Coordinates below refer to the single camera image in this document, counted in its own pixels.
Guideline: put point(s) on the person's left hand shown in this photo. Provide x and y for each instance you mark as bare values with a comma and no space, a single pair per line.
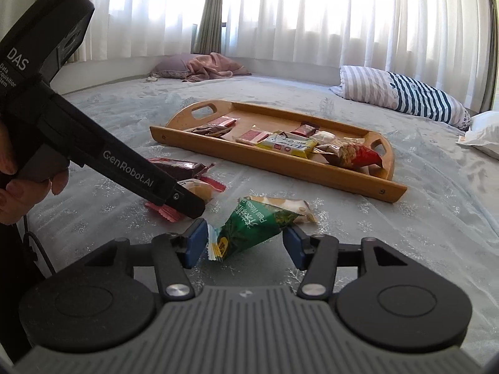
23,200

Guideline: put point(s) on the blue striped pillow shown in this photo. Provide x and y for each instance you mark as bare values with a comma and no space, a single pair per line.
409,93

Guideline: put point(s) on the wooden tray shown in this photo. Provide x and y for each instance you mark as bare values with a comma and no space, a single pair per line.
273,166

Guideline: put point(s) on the white snack with red ends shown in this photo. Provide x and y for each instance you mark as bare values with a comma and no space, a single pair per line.
198,191

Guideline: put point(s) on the yellow snack packet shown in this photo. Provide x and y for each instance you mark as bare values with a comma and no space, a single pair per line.
286,146

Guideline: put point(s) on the white sheer curtain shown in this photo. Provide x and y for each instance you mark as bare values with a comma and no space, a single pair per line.
312,7

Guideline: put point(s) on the white pillow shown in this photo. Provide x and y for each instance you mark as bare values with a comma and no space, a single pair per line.
483,132

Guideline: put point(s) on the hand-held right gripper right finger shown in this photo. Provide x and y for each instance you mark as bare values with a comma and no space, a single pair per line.
295,247

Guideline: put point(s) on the long dark red snack bar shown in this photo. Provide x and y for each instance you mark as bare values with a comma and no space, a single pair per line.
179,166

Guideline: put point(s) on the red patterned snack packet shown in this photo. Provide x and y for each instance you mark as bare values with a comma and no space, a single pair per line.
223,121

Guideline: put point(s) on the green pea snack packet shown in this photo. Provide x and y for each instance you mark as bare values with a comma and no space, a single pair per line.
249,233

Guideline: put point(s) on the green curtain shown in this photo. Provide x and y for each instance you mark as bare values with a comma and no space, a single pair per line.
492,66
210,11

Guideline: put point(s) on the pink blanket cloth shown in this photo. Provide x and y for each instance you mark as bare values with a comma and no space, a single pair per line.
214,68

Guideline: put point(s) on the pink snack packet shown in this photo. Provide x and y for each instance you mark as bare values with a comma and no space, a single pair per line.
252,136

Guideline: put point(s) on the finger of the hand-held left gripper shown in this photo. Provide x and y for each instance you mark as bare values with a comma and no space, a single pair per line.
189,204

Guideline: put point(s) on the snowflake bedspread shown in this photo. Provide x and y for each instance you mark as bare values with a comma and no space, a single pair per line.
429,222

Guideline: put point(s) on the cream snack packet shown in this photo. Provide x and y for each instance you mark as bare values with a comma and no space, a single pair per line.
288,206

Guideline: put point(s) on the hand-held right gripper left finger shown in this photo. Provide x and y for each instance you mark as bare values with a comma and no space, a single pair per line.
193,243

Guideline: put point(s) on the red and brown snack packet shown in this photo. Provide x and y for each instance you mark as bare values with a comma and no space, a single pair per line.
305,129

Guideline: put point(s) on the red peanut snack bag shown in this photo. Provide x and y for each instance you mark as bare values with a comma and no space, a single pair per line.
351,156

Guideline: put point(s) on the purple pillow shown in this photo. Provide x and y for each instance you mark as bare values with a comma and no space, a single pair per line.
171,66

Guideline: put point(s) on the brown peanut wafer packet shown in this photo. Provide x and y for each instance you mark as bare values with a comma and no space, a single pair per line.
210,130

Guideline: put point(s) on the white snack packet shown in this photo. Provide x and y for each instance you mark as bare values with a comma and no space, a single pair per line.
323,137

